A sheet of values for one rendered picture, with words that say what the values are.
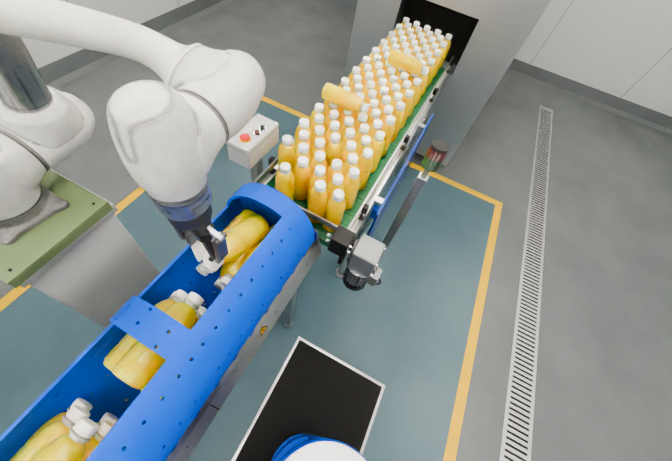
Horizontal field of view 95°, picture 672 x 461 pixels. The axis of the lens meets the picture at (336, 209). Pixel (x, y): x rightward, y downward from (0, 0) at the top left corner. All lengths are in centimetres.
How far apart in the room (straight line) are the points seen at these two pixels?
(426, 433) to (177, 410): 152
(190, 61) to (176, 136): 16
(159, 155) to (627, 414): 276
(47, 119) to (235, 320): 73
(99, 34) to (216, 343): 60
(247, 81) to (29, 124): 72
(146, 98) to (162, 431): 61
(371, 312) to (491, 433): 88
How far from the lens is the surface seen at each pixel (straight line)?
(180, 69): 55
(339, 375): 181
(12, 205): 120
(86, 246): 132
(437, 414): 210
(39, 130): 115
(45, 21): 62
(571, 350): 270
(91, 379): 100
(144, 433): 78
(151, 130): 42
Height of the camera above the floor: 193
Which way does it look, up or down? 54 degrees down
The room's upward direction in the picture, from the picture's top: 14 degrees clockwise
